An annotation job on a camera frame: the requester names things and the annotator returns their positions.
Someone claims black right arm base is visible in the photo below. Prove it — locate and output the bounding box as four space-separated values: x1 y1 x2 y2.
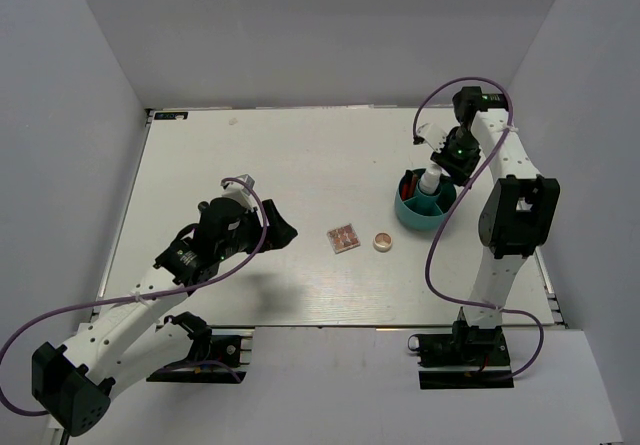
407 319 514 390

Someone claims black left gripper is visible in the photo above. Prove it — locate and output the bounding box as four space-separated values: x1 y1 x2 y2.
217 199 297 260

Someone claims orange eyeshadow palette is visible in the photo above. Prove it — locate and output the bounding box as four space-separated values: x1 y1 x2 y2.
327 223 361 254

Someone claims teal round organizer cup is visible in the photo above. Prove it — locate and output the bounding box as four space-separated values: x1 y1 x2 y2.
394 168 457 232

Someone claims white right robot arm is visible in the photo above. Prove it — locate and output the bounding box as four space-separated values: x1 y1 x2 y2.
431 86 560 364

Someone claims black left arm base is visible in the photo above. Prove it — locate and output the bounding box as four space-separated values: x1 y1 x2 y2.
146 312 254 385

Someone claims red lip gloss tube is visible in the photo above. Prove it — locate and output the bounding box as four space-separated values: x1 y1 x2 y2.
400 170 413 201

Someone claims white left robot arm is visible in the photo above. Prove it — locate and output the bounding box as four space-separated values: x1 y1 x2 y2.
32 198 298 437

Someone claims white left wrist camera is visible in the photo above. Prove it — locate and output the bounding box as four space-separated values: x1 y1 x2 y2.
221 174 255 210

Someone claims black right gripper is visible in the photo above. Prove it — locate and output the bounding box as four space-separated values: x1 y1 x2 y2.
431 128 481 186

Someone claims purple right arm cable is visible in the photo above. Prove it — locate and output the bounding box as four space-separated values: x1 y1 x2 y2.
413 76 547 381

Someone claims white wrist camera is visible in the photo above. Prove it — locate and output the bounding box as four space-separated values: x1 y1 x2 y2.
413 123 448 153
221 174 255 210

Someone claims dark red lip gloss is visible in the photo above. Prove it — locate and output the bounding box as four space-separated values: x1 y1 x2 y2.
408 171 420 198

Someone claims round beige powder compact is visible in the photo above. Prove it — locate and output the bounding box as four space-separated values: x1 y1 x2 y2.
373 232 393 253

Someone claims white pink spray bottle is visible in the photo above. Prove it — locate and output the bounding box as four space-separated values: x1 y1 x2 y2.
418 163 442 196

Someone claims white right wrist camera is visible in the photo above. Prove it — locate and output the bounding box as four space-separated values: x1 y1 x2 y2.
413 123 448 153

